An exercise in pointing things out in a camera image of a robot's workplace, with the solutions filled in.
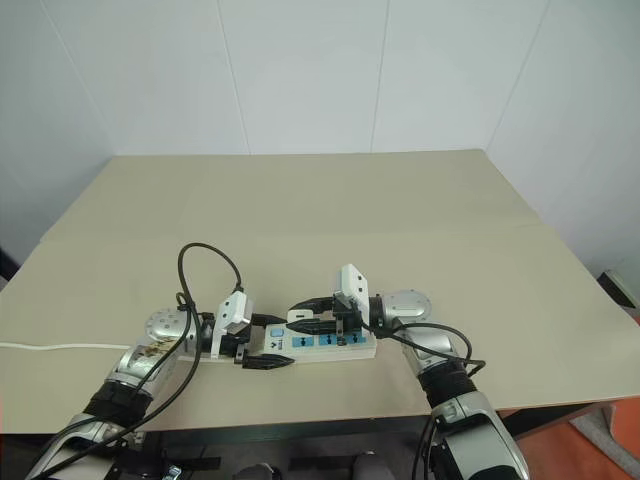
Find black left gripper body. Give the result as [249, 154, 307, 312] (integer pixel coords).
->
[218, 312, 267, 362]

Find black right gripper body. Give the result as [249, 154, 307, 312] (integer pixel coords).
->
[326, 293, 364, 347]

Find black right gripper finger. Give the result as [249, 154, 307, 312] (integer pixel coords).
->
[288, 318, 342, 336]
[288, 297, 334, 315]

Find white power strip blue sockets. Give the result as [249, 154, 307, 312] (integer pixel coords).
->
[178, 319, 377, 364]

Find grey floor mat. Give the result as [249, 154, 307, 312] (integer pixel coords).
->
[568, 398, 640, 454]

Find black grey box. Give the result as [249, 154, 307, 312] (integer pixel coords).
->
[596, 269, 640, 314]

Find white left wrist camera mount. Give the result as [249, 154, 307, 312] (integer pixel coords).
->
[209, 292, 257, 361]

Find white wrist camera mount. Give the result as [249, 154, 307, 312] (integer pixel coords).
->
[333, 263, 372, 334]
[209, 292, 257, 361]

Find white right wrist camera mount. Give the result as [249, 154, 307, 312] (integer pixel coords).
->
[333, 263, 372, 334]

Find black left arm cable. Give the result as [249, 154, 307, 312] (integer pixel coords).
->
[47, 242, 247, 454]

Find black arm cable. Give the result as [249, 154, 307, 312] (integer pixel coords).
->
[367, 319, 488, 480]
[47, 242, 247, 454]

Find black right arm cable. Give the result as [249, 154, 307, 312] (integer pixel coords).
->
[367, 319, 488, 480]

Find white power strip cord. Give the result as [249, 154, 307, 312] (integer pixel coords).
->
[0, 340, 132, 352]

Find dark object at wall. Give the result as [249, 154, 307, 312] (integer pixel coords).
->
[0, 243, 22, 287]

